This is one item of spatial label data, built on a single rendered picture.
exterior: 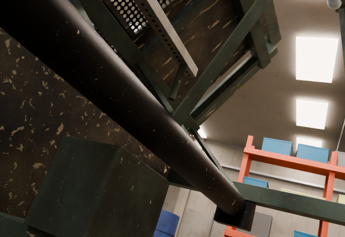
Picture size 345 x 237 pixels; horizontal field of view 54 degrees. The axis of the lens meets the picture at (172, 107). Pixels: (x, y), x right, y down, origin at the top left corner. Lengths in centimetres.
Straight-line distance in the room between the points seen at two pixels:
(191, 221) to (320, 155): 677
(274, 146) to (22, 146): 367
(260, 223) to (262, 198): 811
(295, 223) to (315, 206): 842
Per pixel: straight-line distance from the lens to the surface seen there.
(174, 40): 122
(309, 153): 453
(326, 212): 191
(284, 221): 1035
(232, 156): 1096
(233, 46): 126
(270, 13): 231
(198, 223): 1065
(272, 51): 243
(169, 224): 481
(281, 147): 454
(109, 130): 160
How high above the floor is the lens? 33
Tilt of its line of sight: 22 degrees up
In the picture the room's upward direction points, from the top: 19 degrees clockwise
